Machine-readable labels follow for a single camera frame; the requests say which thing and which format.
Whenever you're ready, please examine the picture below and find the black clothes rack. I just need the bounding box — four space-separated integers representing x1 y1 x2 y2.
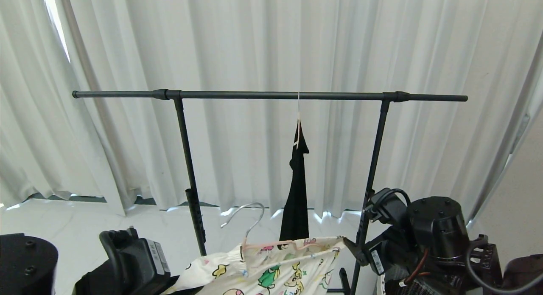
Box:
72 89 468 295

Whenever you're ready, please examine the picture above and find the black garment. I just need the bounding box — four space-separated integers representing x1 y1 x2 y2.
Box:
279 119 310 241

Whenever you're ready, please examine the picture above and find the black cable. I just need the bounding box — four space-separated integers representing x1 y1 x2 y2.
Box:
466 240 543 295

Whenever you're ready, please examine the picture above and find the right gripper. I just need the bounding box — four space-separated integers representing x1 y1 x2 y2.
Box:
343 227 414 283

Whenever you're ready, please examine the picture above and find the cream printed garment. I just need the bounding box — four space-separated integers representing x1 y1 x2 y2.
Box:
163 236 346 295

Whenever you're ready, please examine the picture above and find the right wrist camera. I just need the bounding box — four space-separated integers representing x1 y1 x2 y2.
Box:
363 188 411 228

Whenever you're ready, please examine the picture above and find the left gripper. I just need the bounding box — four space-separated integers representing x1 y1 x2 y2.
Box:
74 238 183 295

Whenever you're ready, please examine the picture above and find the white curtain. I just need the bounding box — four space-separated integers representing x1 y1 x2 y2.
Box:
0 0 543 219

